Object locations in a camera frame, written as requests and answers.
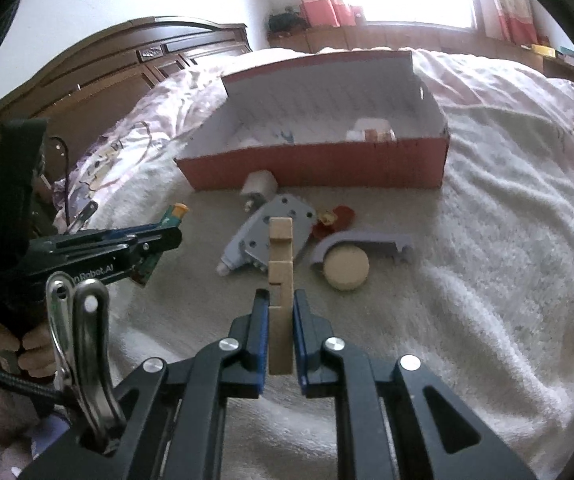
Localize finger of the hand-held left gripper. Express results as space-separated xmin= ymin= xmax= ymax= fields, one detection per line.
xmin=127 ymin=227 xmax=184 ymax=273
xmin=99 ymin=222 xmax=170 ymax=241

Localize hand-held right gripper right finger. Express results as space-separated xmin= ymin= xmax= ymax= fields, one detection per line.
xmin=291 ymin=288 xmax=538 ymax=480

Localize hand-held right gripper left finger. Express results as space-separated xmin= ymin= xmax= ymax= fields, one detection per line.
xmin=17 ymin=287 xmax=274 ymax=480

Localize green circuit board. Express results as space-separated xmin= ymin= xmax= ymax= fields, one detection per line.
xmin=137 ymin=203 xmax=188 ymax=286

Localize white glue tube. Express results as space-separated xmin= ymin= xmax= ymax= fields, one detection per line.
xmin=216 ymin=220 xmax=258 ymax=277

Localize notched wooden block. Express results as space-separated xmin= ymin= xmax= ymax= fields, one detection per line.
xmin=267 ymin=216 xmax=295 ymax=376

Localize round tan wooden disc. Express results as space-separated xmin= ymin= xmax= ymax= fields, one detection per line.
xmin=323 ymin=246 xmax=370 ymax=291

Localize small beige cylinder motor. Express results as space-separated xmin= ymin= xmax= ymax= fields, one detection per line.
xmin=239 ymin=170 xmax=276 ymax=211

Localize grey curved plastic part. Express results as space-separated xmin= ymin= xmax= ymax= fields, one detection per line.
xmin=308 ymin=230 xmax=415 ymax=273

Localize small red plastic piece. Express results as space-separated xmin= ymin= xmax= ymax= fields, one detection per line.
xmin=312 ymin=205 xmax=356 ymax=238

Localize grey plastic plate with holes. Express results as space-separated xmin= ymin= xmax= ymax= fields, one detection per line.
xmin=244 ymin=195 xmax=316 ymax=266

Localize red cardboard box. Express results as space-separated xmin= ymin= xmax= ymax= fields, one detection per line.
xmin=174 ymin=50 xmax=450 ymax=192

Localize person's left hand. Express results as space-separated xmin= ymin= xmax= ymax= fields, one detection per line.
xmin=0 ymin=317 xmax=55 ymax=378

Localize metal spring clip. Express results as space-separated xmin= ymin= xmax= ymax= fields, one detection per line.
xmin=46 ymin=271 xmax=125 ymax=453

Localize pink printed quilt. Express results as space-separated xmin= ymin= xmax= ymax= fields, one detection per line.
xmin=49 ymin=47 xmax=574 ymax=221

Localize dark wooden headboard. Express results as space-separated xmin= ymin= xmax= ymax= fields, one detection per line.
xmin=0 ymin=16 xmax=254 ymax=171

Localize dark bag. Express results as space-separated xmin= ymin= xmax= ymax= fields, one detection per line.
xmin=268 ymin=7 xmax=308 ymax=32

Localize black braided cable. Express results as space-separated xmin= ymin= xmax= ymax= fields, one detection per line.
xmin=0 ymin=357 xmax=62 ymax=403
xmin=47 ymin=135 xmax=75 ymax=233

